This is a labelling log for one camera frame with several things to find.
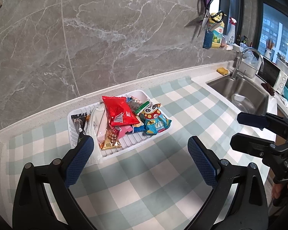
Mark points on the white long snack packet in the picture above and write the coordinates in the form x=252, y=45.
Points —
x=97, y=124

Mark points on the purple-handled scissors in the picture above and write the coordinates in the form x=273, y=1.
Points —
x=206, y=15

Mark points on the pink snack packet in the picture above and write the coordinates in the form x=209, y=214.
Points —
x=122, y=130

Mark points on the green checkered tablecloth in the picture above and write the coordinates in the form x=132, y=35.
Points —
x=157, y=185

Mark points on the white microwave oven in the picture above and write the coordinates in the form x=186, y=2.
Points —
x=274, y=75

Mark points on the black-handled scissors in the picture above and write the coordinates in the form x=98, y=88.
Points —
x=216, y=20

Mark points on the blue bread snack packet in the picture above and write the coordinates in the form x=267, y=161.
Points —
x=136, y=129

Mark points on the steel sink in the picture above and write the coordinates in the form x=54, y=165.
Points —
x=242, y=93

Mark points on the yellow sponge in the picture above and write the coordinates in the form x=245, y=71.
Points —
x=223, y=71

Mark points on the gold snack packet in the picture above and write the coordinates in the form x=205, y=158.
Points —
x=110, y=143

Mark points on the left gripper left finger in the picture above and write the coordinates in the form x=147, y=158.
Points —
x=75, y=160

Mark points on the white spray bottle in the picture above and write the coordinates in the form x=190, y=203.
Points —
x=232, y=32

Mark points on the white plastic tray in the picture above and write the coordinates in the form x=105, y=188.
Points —
x=129, y=142

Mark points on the blue panda walnut packet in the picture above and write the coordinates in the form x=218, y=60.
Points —
x=154, y=120

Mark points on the chrome faucet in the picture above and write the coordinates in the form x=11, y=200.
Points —
x=248, y=64

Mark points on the dark red chocolate packet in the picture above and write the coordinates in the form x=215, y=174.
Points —
x=111, y=132

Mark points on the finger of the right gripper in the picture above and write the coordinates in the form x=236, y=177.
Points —
x=250, y=145
x=252, y=120

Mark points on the yellow oil bottle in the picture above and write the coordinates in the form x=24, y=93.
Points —
x=217, y=35

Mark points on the red snack bag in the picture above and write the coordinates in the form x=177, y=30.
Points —
x=118, y=111

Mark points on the black snack packet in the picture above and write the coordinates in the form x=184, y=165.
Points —
x=79, y=121

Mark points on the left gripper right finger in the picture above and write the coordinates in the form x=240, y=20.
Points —
x=205, y=159

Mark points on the blue hanging holder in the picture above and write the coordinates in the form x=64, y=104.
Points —
x=208, y=39

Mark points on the green-edged sunflower seed packet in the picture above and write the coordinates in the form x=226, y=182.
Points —
x=138, y=108

